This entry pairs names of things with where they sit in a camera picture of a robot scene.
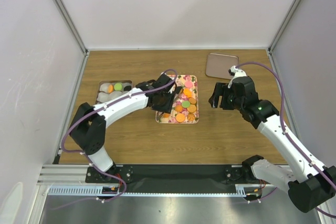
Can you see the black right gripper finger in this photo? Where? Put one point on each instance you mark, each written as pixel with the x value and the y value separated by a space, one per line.
pixel 226 102
pixel 216 95

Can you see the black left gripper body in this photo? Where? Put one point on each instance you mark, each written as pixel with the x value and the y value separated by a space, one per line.
pixel 165 104

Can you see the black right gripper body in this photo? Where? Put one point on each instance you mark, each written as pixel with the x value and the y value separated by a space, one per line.
pixel 238 102

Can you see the black sandwich cookie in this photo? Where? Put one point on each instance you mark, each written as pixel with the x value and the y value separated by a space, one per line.
pixel 127 88

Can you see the green cookie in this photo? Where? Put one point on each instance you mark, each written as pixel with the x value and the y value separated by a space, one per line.
pixel 118 86
pixel 185 104

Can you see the orange round cookie top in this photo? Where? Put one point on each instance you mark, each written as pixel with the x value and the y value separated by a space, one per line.
pixel 110 88

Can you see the metal serving tongs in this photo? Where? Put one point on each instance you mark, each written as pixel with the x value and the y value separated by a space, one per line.
pixel 177 93

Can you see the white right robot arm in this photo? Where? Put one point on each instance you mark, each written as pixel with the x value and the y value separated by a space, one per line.
pixel 308 182

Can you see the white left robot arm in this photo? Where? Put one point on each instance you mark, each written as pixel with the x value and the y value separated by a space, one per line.
pixel 88 128

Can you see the orange swirl cookie centre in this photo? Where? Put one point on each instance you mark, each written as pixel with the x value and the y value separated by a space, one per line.
pixel 178 108

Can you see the plain brown round cookie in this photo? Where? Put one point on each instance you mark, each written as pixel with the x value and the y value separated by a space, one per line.
pixel 192 100

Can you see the dotted biscuit right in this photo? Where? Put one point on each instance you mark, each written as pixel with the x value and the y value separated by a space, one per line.
pixel 192 108

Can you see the dotted biscuit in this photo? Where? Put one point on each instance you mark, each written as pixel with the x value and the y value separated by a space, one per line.
pixel 180 117
pixel 192 108

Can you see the dotted biscuit bottom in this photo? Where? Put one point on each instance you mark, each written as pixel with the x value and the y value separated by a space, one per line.
pixel 180 117

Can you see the floral serving tray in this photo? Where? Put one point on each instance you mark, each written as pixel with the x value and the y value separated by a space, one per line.
pixel 185 108

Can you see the orange fish shaped cookie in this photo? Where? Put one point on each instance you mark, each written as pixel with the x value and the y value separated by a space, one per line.
pixel 188 93

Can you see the orange flower cookie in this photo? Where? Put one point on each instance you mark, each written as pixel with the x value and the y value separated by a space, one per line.
pixel 191 117

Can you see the pink cookie right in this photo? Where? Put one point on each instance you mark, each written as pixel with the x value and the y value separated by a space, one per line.
pixel 188 84

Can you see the brown tin lid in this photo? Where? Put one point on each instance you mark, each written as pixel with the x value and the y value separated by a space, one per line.
pixel 218 65

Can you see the brown cookie tin box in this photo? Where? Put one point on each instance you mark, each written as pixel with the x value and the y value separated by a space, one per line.
pixel 102 93

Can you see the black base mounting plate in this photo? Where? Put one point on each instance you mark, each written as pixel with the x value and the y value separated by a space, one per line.
pixel 184 179

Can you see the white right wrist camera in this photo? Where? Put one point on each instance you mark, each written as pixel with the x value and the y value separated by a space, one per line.
pixel 235 73

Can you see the aluminium cable duct rail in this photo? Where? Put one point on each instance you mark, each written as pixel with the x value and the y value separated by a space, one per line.
pixel 83 180

